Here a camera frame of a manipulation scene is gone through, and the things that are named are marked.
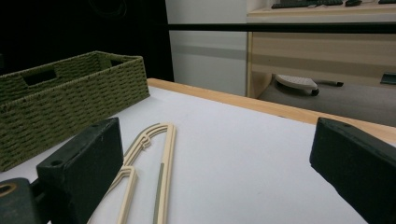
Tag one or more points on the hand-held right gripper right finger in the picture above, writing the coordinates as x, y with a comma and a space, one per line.
358, 165

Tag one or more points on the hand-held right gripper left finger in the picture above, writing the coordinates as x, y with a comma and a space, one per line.
84, 161

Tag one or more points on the green woven basket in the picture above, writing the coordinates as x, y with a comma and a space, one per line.
68, 112

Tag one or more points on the white footrest with wheel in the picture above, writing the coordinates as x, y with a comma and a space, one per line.
295, 81

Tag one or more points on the wooden cabinet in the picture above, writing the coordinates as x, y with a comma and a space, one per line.
320, 59

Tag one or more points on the black curtain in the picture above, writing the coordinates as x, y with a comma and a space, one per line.
81, 28

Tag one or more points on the black horizontal bar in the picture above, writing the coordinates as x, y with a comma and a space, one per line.
280, 27

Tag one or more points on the black computer mouse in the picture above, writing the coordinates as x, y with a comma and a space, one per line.
353, 2

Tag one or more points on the black keyboard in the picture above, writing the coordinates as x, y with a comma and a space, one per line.
306, 3

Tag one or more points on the dark flat floor bracket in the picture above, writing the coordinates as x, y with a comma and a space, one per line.
388, 78

